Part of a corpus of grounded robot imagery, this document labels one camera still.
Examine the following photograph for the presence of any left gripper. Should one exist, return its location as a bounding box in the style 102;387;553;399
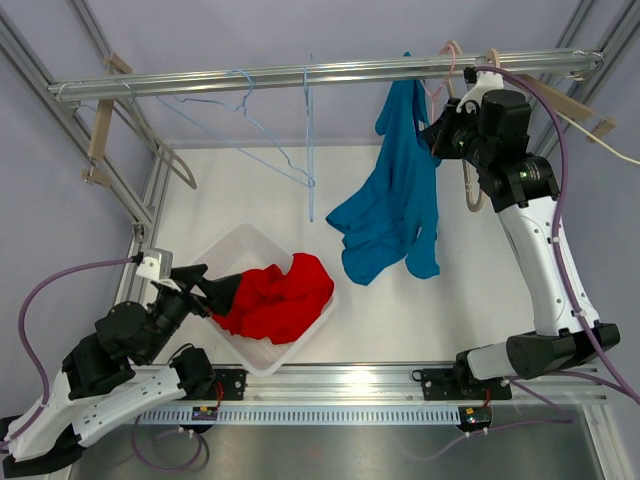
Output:
140;265;242;364

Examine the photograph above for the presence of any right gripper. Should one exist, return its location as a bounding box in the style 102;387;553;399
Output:
422;98;494;170

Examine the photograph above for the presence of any pink wire hanger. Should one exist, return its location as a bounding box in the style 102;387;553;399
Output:
422;40;461;125

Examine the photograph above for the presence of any red t shirt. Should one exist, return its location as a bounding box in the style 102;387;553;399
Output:
211;253;334;345

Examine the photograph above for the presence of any blue t shirt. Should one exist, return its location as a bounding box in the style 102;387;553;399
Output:
326;80;440;285

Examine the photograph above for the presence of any blue wire hanger with shirt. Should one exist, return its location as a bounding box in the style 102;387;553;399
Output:
303;54;316;223

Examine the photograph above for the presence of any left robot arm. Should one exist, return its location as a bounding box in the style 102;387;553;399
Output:
1;264;241;478

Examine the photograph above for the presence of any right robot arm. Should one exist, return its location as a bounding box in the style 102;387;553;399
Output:
422;89;620;397

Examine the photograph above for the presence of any wooden hanger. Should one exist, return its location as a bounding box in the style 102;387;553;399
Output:
83;83;197;190
441;40;501;213
509;74;639;165

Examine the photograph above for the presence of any wooden hanger far right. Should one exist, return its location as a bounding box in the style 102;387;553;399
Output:
509;74;639;165

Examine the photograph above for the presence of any wooden hanger left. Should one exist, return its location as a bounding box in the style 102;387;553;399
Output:
83;83;197;190

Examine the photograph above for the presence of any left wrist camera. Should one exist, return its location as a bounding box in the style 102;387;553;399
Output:
135;249;180;291

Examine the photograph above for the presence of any aluminium front rail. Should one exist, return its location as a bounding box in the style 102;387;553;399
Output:
64;362;606;405

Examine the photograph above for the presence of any metal hanging rail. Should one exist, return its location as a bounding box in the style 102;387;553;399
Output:
47;48;606;104

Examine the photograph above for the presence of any white slotted cable duct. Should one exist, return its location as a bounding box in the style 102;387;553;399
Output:
128;404;461;426

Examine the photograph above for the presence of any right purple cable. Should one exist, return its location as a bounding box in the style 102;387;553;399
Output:
474;64;640;406

